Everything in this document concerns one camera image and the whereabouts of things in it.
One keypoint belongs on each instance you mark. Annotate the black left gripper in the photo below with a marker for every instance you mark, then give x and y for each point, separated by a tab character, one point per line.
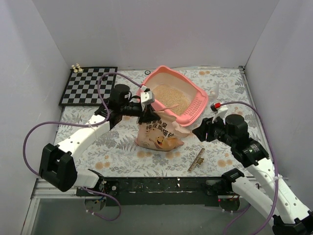
146	113

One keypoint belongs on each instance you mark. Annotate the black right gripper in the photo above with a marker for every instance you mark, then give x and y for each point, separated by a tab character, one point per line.
204	129

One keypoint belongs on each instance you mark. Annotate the orange cat litter bag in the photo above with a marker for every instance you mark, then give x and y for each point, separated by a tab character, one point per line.
161	135

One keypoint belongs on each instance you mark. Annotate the clear plastic litter scoop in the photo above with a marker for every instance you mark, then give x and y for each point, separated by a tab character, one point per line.
214	93

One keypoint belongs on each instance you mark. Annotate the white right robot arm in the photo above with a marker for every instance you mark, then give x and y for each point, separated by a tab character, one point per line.
276	203

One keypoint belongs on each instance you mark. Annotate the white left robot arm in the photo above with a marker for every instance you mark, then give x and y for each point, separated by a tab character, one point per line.
58	161

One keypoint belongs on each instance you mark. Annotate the beige litter in box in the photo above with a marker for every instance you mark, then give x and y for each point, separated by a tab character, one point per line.
172	97

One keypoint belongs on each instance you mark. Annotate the pink cat litter box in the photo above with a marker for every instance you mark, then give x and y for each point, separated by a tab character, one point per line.
164	75

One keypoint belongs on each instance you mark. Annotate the brown bag sealing clip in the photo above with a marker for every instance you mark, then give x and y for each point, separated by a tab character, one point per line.
197	161

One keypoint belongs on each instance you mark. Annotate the black white chessboard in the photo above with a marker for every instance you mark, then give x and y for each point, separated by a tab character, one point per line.
81	87

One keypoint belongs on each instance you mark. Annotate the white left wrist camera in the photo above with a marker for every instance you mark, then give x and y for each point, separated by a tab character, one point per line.
146	96

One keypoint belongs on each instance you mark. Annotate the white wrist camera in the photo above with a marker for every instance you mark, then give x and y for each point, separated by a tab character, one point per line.
146	96
219	110

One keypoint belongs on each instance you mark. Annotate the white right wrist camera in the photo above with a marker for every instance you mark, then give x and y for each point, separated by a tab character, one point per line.
219	110

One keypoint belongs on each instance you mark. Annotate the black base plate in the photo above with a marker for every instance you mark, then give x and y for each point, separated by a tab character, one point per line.
207	191

